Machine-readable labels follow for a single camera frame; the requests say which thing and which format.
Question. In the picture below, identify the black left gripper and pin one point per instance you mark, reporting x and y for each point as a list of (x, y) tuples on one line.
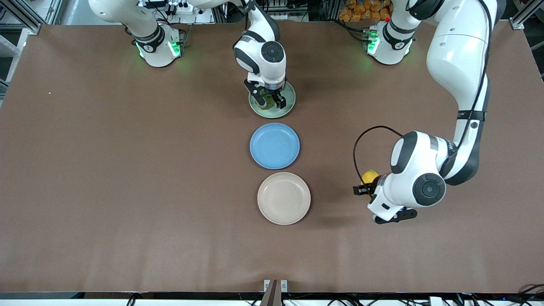
[(368, 189)]

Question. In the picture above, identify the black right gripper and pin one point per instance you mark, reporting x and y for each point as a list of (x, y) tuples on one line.
[(272, 93)]

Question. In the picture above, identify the green lettuce leaf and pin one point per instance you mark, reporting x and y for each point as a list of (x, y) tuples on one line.
[(267, 102)]

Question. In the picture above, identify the yellow lemon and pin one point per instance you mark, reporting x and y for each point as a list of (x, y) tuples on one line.
[(369, 176)]

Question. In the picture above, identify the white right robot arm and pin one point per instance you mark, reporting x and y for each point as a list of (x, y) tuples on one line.
[(263, 63)]

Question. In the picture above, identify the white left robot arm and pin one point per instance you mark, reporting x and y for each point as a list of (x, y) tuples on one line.
[(459, 63)]

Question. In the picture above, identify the pale green plate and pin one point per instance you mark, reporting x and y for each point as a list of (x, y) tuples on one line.
[(290, 106)]

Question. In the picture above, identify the blue plate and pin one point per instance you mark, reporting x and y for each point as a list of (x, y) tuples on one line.
[(274, 146)]

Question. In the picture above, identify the beige plate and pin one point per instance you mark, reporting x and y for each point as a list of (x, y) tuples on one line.
[(284, 198)]

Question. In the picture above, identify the black equipment rack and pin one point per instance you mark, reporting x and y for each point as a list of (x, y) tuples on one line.
[(297, 8)]

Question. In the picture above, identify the white power strip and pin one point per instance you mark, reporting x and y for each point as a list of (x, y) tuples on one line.
[(182, 6)]

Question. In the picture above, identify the bag of orange snacks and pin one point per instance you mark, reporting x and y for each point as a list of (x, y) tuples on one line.
[(361, 10)]

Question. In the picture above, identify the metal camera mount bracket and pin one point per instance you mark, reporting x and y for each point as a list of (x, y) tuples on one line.
[(272, 293)]

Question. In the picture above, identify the aluminium frame corner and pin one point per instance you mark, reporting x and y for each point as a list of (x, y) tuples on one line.
[(34, 29), (516, 23)]

